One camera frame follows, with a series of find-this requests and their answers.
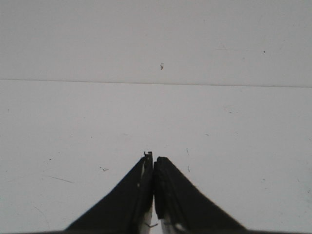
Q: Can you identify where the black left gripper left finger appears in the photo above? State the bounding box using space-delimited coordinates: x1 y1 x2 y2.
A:
66 152 153 231

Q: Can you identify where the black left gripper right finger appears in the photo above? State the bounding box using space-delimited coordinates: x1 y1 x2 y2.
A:
153 156 247 231

